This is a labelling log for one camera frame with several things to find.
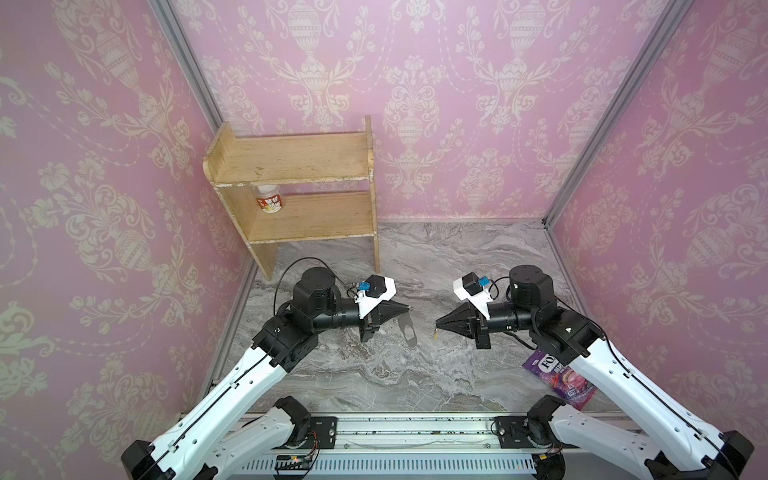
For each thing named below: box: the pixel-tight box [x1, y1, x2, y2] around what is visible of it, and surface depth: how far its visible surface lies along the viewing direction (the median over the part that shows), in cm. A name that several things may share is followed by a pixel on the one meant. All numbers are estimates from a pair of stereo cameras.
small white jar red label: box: [257, 184, 282, 214], surface depth 94 cm
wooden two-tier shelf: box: [202, 115, 381, 281], surface depth 83 cm
